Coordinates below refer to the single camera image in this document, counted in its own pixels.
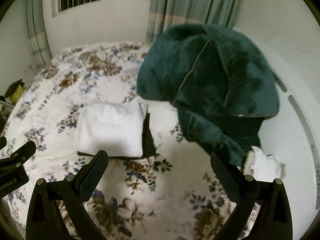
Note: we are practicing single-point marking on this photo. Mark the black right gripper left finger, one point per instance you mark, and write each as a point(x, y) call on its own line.
point(44, 219)

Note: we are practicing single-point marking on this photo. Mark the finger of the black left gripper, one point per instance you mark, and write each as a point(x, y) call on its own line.
point(3, 142)
point(20, 156)

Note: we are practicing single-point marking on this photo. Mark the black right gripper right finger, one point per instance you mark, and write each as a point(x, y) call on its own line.
point(274, 219)

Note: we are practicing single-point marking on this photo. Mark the white knit garment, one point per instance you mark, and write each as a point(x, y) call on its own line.
point(96, 109)

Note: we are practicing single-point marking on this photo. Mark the yellow black object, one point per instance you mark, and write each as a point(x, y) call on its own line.
point(15, 91)

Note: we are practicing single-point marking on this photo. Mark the cream crumpled cloth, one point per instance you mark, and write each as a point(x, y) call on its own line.
point(261, 166)

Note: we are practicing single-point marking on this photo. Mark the floral bed blanket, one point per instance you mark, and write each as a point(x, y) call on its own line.
point(172, 195)

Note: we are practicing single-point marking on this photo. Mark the black folded garment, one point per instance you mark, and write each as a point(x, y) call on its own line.
point(147, 139)

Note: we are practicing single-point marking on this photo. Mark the dark green plush blanket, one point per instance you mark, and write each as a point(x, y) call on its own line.
point(218, 80)

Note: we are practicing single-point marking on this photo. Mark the grey striped curtain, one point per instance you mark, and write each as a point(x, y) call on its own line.
point(164, 14)

